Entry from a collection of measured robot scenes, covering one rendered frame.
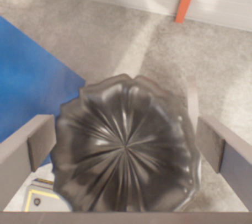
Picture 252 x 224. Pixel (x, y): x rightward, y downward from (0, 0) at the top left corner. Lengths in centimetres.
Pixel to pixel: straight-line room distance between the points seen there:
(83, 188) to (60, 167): 10
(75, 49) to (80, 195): 106
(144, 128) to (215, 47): 92
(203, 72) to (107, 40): 72
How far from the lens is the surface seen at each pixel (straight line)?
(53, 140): 17
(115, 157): 76
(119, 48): 138
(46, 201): 112
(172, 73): 132
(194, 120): 75
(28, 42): 79
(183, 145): 62
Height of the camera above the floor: 126
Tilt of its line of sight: 80 degrees down
